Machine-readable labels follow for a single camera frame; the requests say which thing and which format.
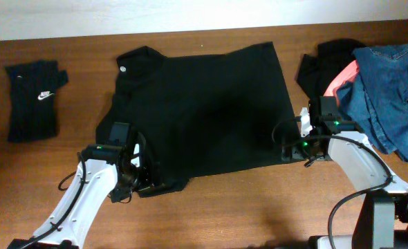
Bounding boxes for black t-shirt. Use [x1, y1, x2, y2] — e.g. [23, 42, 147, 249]
[95, 42, 299, 192]

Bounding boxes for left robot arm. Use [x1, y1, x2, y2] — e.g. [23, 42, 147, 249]
[9, 122, 164, 249]

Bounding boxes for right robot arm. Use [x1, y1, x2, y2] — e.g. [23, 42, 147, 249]
[279, 97, 408, 249]

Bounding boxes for pink paper tag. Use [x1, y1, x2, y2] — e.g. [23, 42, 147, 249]
[324, 60, 359, 97]

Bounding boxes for blue denim jeans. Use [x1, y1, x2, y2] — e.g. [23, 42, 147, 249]
[337, 44, 408, 162]

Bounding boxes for black Nike sock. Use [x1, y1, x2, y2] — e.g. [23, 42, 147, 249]
[5, 60, 68, 142]

